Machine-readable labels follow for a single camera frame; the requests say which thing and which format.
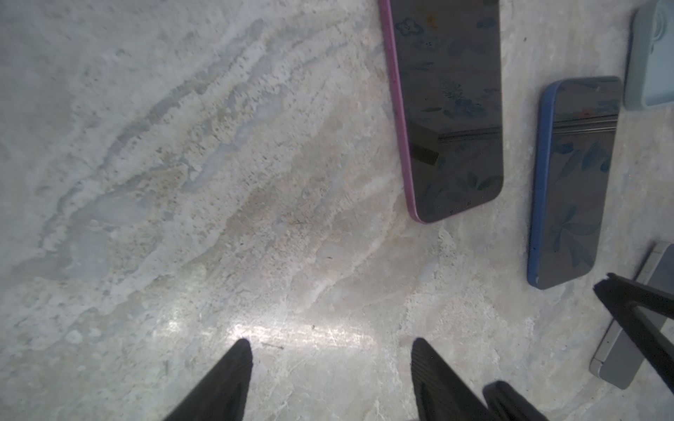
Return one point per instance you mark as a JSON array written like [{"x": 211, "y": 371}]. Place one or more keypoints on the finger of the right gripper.
[
  {"x": 507, "y": 404},
  {"x": 623, "y": 299}
]

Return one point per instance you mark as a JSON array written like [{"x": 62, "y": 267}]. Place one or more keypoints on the grey-edged black phone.
[{"x": 617, "y": 359}]

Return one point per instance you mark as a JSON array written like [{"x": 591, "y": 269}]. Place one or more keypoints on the blue-edged black phone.
[{"x": 578, "y": 121}]

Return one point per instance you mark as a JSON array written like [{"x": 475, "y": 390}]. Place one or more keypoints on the light blue phone case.
[{"x": 649, "y": 79}]

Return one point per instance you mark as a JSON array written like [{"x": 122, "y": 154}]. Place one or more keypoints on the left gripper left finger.
[{"x": 222, "y": 393}]

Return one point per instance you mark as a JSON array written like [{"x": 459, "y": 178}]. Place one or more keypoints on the purple-edged black phone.
[{"x": 444, "y": 65}]

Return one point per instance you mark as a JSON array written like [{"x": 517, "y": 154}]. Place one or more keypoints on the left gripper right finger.
[{"x": 439, "y": 392}]

